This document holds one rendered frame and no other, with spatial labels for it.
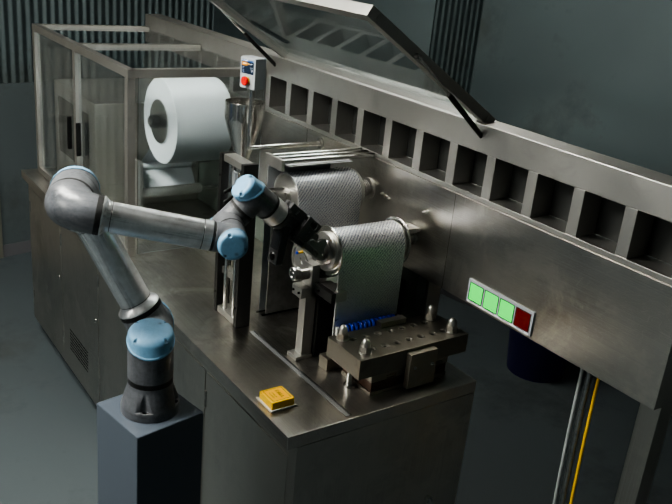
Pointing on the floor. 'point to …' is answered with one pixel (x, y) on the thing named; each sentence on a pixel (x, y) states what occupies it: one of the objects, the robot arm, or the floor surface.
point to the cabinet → (367, 488)
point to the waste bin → (533, 360)
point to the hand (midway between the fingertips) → (317, 258)
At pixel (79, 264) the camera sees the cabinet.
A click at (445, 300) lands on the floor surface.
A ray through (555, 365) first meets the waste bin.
